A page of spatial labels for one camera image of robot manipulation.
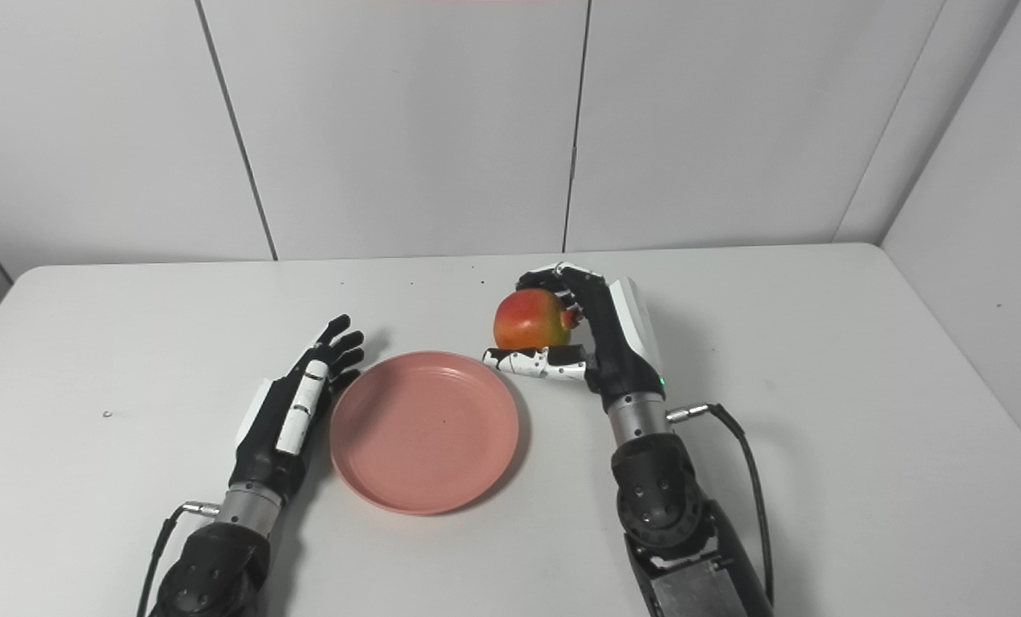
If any pink round plate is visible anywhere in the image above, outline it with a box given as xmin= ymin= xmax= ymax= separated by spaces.
xmin=329 ymin=350 xmax=520 ymax=516

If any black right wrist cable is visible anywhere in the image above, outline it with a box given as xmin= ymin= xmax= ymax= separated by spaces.
xmin=666 ymin=402 xmax=776 ymax=602

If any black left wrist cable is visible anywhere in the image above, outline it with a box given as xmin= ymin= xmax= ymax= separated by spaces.
xmin=136 ymin=501 xmax=222 ymax=617

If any red yellow pomegranate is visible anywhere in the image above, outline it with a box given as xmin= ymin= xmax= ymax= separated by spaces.
xmin=493 ymin=288 xmax=582 ymax=351

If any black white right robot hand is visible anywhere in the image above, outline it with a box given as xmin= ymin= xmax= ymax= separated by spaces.
xmin=482 ymin=262 xmax=668 ymax=411

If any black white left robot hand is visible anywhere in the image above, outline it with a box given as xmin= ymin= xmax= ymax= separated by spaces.
xmin=229 ymin=314 xmax=366 ymax=503

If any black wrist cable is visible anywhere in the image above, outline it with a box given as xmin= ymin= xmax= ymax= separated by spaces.
xmin=666 ymin=402 xmax=776 ymax=602
xmin=136 ymin=501 xmax=222 ymax=617

